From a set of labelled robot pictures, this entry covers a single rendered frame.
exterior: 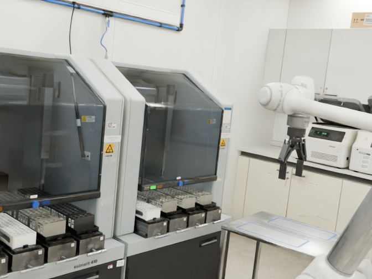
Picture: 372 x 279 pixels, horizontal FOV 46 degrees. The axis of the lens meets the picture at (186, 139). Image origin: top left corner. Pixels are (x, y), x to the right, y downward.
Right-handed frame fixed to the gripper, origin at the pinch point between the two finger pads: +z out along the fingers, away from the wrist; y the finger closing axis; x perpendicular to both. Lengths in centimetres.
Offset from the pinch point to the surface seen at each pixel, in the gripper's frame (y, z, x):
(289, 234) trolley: 36, 38, 16
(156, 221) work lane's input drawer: -11, 39, 67
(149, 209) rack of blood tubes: -11, 34, 72
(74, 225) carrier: -55, 35, 74
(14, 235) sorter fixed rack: -84, 34, 72
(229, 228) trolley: 15, 38, 39
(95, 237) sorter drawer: -49, 39, 66
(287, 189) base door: 219, 60, 123
